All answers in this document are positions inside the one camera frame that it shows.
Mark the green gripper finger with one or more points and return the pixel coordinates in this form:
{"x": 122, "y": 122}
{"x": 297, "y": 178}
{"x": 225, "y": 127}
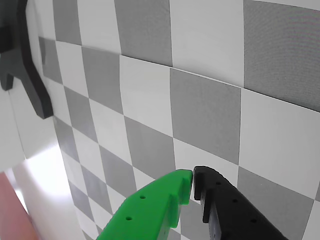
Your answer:
{"x": 150, "y": 207}

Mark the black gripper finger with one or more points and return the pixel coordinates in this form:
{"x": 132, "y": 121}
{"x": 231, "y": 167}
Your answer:
{"x": 230, "y": 212}

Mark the grey white checkerboard mat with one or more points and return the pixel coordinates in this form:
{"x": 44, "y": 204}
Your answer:
{"x": 205, "y": 105}

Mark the black camera stand foot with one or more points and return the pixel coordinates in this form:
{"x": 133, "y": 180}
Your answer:
{"x": 27, "y": 62}

